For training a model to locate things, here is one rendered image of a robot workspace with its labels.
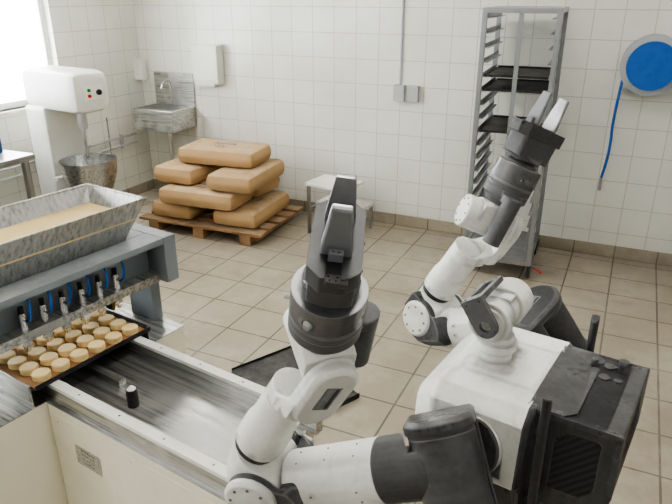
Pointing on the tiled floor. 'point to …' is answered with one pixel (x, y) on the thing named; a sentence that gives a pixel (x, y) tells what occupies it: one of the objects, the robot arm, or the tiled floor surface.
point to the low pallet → (203, 225)
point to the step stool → (329, 196)
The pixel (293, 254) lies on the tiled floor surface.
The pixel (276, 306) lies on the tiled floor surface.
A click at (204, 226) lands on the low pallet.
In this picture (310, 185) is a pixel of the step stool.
